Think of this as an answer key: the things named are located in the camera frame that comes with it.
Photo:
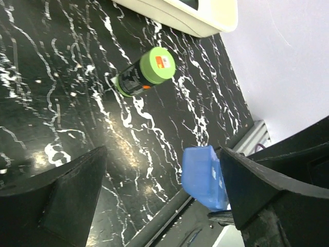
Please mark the green pill bottle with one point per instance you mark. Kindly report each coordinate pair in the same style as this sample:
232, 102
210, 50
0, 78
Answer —
153, 68

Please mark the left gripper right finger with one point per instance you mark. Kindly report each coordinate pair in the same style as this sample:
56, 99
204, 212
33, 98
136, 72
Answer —
270, 208

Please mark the white serving tray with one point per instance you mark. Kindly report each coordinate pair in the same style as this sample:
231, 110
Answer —
209, 18

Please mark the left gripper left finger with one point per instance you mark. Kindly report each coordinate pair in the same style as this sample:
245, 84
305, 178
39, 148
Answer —
56, 207

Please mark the black marble mat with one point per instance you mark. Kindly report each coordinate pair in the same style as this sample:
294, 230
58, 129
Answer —
58, 102

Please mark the blue pill organizer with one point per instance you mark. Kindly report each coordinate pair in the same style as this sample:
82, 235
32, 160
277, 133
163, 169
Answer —
202, 177

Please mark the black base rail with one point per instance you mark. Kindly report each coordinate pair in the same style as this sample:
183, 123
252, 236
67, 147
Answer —
181, 222

